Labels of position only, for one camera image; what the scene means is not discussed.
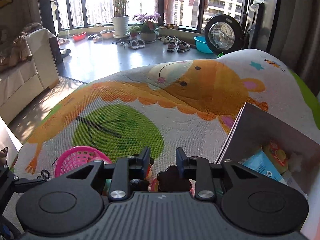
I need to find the small doll figure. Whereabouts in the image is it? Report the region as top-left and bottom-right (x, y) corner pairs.
(103, 157), (196, 197)

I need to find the pink plastic toy basket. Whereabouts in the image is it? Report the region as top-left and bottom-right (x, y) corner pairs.
(55, 146), (112, 178)

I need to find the blue white tissue pack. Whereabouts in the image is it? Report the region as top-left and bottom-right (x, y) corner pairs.
(241, 150), (287, 185)

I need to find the cartoon giraffe play mat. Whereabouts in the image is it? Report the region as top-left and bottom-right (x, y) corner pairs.
(9, 49), (319, 178)

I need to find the pink cardboard box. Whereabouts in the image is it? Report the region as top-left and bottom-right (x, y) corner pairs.
(216, 103), (319, 239)

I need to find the white star toy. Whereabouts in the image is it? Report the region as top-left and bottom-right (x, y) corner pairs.
(288, 152), (303, 173)

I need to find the beige sofa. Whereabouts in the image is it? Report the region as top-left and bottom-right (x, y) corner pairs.
(1, 29), (60, 124)

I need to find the blue plastic basin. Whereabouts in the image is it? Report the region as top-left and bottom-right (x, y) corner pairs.
(194, 36), (213, 54)

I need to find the washing machine door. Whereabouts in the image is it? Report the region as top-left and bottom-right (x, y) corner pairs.
(204, 14), (244, 55)

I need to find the red plastic basin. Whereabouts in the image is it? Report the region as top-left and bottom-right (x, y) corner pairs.
(72, 32), (87, 42)

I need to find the potted pink flower plant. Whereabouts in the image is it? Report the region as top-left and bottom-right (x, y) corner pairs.
(129, 12), (161, 43)

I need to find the white tall plant pot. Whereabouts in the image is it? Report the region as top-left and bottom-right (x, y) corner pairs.
(112, 16), (130, 38)

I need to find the grey curtain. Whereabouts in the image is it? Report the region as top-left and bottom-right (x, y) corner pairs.
(270, 0), (319, 95)

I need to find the yellow pink toy camera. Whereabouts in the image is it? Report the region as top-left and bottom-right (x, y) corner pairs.
(263, 140), (289, 174)

